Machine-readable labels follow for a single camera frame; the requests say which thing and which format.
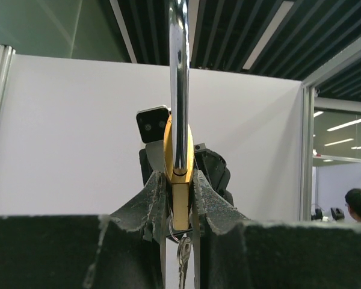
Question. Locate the person's head in background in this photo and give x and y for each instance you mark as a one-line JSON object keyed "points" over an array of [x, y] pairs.
{"points": [[353, 203]]}

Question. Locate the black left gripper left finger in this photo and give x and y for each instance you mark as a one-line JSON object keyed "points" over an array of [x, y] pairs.
{"points": [[125, 249]]}

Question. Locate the long-shackle brass padlock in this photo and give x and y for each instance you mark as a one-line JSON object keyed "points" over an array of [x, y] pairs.
{"points": [[178, 140]]}

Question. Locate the silver key pair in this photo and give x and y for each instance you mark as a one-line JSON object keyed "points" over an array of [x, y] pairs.
{"points": [[183, 254]]}

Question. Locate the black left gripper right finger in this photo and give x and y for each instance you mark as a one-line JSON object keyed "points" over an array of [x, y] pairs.
{"points": [[232, 251]]}

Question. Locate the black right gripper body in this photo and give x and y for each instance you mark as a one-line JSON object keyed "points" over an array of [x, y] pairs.
{"points": [[204, 171]]}

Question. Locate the aluminium frame post right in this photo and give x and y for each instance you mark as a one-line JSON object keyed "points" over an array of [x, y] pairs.
{"points": [[331, 162]]}

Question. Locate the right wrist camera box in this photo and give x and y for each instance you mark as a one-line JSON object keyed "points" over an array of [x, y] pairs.
{"points": [[152, 122]]}

